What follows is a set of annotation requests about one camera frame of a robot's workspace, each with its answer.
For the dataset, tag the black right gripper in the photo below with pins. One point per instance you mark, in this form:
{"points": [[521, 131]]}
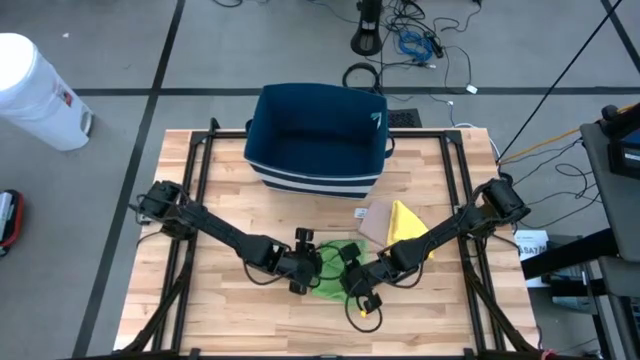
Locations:
{"points": [[367, 277]]}

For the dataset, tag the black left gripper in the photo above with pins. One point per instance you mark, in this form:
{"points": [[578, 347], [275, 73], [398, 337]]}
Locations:
{"points": [[300, 265]]}

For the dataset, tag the green microfibre towel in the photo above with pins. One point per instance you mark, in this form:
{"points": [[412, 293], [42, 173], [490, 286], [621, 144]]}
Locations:
{"points": [[332, 272]]}

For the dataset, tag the pale pink towel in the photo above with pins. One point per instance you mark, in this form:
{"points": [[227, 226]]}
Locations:
{"points": [[377, 222]]}

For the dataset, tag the yellow microfibre towel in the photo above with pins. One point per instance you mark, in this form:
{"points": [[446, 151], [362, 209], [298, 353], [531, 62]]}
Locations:
{"points": [[406, 225]]}

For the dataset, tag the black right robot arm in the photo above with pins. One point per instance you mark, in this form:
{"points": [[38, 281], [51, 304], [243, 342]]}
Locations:
{"points": [[450, 230]]}

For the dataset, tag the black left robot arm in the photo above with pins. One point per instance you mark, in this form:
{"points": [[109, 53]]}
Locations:
{"points": [[210, 230]]}

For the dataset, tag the navy white striped fabric basket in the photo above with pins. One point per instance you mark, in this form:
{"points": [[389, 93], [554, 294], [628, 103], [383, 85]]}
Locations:
{"points": [[317, 140]]}

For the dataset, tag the black floor grate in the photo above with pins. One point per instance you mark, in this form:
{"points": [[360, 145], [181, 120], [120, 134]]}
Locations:
{"points": [[405, 119]]}

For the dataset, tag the white paper sign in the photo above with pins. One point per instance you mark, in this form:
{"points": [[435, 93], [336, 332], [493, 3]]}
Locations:
{"points": [[532, 250]]}

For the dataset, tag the white power adapter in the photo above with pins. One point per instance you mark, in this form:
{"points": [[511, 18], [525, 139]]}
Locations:
{"points": [[471, 89]]}

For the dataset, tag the black floor stand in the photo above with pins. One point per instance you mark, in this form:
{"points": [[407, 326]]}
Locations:
{"points": [[367, 40]]}

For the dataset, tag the grey side cart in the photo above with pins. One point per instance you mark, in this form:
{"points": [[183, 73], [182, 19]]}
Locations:
{"points": [[615, 220]]}

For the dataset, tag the red and black floor device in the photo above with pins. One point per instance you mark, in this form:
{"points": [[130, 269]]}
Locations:
{"points": [[15, 220]]}

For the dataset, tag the black electronic device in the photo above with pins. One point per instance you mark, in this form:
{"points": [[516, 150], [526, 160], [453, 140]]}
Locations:
{"points": [[625, 150]]}

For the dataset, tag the white cylindrical trash can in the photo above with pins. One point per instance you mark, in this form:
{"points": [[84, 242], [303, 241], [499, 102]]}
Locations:
{"points": [[35, 95]]}

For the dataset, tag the black aluminium table frame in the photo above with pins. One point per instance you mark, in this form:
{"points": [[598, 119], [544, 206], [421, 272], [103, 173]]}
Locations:
{"points": [[220, 134]]}

